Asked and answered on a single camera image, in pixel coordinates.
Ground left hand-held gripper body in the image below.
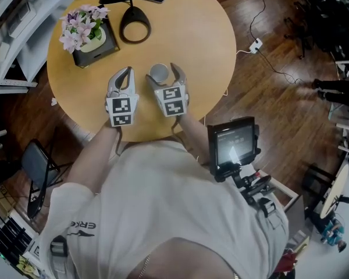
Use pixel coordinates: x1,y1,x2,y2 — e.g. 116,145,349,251
105,88,141,128

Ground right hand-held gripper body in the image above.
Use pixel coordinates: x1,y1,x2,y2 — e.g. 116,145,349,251
153,82,191,118

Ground white cup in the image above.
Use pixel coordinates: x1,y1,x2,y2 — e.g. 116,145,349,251
149,63,170,84

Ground person's right forearm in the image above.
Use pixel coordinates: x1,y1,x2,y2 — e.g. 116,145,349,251
179,113,213,164

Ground person's left forearm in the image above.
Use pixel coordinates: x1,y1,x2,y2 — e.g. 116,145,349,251
67,125,122,194

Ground black square tray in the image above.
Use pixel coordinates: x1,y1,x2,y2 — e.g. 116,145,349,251
72,6,120,68

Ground pink flowers in white pot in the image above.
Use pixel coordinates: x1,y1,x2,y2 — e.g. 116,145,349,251
59,4,111,54

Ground black tablet screen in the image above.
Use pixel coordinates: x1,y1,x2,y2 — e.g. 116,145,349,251
206,116,261,183

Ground white shelf unit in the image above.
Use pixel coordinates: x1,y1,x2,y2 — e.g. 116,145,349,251
0,0,82,95

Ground black folding chair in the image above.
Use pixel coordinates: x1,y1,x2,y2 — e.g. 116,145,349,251
20,139,73,220

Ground person's white shirt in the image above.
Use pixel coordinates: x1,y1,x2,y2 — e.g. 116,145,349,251
39,139,290,279

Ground cardboard box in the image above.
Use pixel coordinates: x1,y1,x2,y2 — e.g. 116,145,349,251
0,183,17,214

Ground person's bare chest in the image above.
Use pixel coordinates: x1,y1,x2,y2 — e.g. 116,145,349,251
129,237,242,279

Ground small round pale table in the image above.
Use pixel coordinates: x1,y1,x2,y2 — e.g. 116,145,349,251
319,164,349,220

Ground grey harness strap with buckle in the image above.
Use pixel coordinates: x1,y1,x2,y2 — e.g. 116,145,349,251
257,198,289,232
49,235,69,279

